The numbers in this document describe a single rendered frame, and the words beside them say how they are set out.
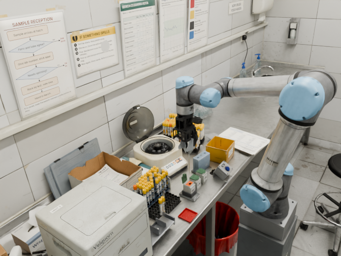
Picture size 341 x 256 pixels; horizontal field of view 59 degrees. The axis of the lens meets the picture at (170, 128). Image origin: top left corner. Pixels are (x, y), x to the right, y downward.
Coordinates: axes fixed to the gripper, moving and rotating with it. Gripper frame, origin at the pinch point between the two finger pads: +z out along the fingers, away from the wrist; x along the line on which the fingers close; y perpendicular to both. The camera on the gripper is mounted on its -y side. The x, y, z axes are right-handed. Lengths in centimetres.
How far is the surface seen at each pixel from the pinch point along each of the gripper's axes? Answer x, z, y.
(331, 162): 52, 49, -103
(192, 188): 2.0, 20.7, 1.1
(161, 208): -2.5, 20.5, 20.3
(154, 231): 2.0, 21.9, 31.8
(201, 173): 0.1, 20.2, -11.5
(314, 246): 55, 114, -87
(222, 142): -4.1, 20.0, -45.5
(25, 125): -54, -19, 43
